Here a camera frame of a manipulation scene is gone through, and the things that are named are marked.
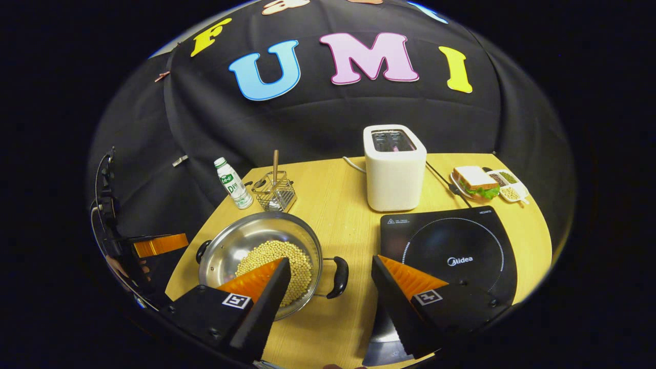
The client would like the stainless steel pot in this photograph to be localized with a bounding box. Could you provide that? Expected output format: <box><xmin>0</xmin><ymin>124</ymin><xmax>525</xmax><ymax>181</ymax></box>
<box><xmin>196</xmin><ymin>211</ymin><xmax>350</xmax><ymax>322</ymax></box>

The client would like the small white plate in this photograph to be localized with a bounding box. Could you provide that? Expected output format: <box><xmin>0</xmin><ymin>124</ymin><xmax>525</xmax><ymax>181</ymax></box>
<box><xmin>450</xmin><ymin>172</ymin><xmax>500</xmax><ymax>200</ymax></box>

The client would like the black power cable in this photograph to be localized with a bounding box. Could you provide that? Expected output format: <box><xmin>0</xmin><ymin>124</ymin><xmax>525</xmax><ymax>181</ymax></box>
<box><xmin>425</xmin><ymin>160</ymin><xmax>473</xmax><ymax>208</ymax></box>

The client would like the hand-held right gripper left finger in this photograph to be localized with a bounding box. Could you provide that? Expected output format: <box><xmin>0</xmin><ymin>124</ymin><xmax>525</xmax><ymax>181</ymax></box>
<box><xmin>161</xmin><ymin>257</ymin><xmax>292</xmax><ymax>363</ymax></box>

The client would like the pile of soybeans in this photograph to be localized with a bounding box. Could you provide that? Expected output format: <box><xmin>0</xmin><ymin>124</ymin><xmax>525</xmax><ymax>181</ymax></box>
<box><xmin>235</xmin><ymin>240</ymin><xmax>313</xmax><ymax>308</ymax></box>

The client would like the wooden-handled spoon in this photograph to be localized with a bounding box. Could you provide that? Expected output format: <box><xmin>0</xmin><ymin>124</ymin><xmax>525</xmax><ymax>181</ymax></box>
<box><xmin>270</xmin><ymin>150</ymin><xmax>281</xmax><ymax>211</ymax></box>

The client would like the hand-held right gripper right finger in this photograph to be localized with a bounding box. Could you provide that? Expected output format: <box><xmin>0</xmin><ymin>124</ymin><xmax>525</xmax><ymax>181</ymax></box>
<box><xmin>370</xmin><ymin>255</ymin><xmax>513</xmax><ymax>359</ymax></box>

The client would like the black backdrop cloth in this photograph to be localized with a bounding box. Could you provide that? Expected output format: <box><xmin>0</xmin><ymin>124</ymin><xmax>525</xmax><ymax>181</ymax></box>
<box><xmin>87</xmin><ymin>0</ymin><xmax>577</xmax><ymax>247</ymax></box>

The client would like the lettuce sandwich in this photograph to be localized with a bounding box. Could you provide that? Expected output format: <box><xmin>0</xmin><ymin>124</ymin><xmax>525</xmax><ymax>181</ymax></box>
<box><xmin>453</xmin><ymin>166</ymin><xmax>501</xmax><ymax>200</ymax></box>

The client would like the white green-label drink bottle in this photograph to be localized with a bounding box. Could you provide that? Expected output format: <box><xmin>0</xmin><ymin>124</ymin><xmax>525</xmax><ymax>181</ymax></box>
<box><xmin>214</xmin><ymin>157</ymin><xmax>254</xmax><ymax>210</ymax></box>

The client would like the wire utensil basket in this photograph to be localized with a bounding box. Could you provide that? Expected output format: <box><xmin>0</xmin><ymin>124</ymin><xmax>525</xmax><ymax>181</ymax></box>
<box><xmin>251</xmin><ymin>171</ymin><xmax>298</xmax><ymax>213</ymax></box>

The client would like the white toaster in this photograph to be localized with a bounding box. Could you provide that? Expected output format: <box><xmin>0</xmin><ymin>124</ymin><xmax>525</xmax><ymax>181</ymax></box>
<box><xmin>363</xmin><ymin>125</ymin><xmax>427</xmax><ymax>212</ymax></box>

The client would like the black induction cooktop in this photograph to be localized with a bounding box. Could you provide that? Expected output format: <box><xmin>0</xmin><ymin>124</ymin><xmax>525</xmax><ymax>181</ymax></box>
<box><xmin>363</xmin><ymin>206</ymin><xmax>518</xmax><ymax>367</ymax></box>

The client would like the white divided bean dish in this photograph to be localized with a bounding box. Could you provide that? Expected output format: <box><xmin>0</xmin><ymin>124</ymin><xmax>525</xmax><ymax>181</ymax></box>
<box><xmin>487</xmin><ymin>169</ymin><xmax>530</xmax><ymax>206</ymax></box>

